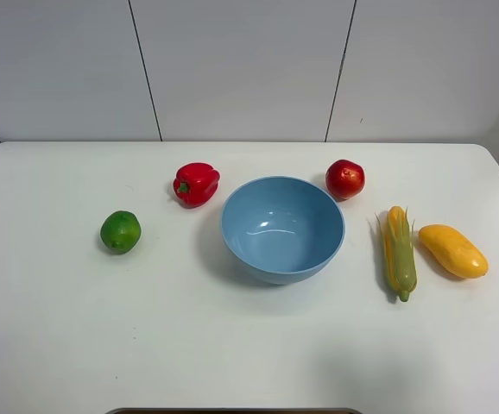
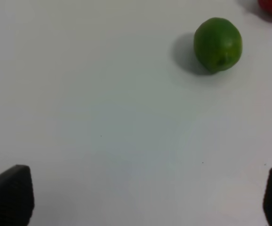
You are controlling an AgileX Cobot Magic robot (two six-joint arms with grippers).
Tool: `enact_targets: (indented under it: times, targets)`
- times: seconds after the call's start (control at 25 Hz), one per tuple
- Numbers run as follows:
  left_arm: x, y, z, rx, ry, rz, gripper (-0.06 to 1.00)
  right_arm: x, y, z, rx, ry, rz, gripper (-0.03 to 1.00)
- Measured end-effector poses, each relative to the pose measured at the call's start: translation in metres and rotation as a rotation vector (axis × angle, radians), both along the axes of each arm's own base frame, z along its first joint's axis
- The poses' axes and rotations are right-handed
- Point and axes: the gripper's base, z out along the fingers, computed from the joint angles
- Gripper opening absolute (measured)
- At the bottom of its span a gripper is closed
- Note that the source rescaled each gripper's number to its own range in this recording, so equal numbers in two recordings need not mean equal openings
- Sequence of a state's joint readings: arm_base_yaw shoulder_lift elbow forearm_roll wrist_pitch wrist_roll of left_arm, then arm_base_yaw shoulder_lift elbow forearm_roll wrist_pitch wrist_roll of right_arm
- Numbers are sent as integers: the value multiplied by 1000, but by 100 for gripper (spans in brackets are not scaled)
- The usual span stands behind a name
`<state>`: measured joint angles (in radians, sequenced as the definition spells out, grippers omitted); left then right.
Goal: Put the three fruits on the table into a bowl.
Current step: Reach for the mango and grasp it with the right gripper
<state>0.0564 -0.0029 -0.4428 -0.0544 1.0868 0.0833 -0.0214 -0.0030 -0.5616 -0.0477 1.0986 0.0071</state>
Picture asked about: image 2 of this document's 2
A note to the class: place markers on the green lime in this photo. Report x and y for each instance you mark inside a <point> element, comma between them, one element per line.
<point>217,44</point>

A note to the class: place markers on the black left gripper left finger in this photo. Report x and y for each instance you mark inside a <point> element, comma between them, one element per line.
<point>16,196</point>

